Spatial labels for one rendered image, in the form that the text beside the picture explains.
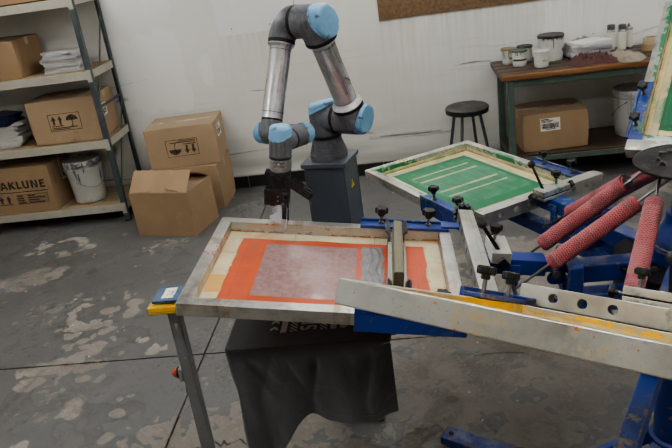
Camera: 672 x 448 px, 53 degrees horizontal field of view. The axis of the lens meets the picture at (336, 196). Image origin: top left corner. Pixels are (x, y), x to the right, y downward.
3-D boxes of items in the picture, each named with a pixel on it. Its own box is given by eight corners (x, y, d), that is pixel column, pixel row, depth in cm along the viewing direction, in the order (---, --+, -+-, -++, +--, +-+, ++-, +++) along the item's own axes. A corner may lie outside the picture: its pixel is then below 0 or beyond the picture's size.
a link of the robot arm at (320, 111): (322, 127, 274) (317, 95, 269) (350, 129, 266) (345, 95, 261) (305, 136, 265) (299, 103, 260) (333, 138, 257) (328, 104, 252)
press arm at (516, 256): (486, 273, 202) (488, 258, 200) (483, 264, 207) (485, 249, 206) (545, 276, 201) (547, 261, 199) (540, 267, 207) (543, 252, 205)
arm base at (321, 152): (318, 151, 279) (314, 127, 275) (353, 150, 273) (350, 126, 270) (305, 163, 266) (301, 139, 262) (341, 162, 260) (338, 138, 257)
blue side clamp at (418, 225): (359, 241, 232) (360, 222, 229) (360, 235, 236) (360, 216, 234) (447, 245, 230) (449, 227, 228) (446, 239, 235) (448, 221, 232)
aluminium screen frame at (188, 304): (175, 315, 183) (175, 303, 182) (222, 226, 237) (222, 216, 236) (468, 331, 179) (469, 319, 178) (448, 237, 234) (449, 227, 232)
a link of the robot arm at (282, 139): (298, 124, 222) (282, 130, 215) (298, 156, 226) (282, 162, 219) (279, 120, 226) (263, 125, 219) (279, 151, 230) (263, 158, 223)
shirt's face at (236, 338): (225, 351, 195) (225, 350, 195) (252, 278, 236) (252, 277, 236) (391, 338, 190) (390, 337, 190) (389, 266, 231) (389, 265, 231)
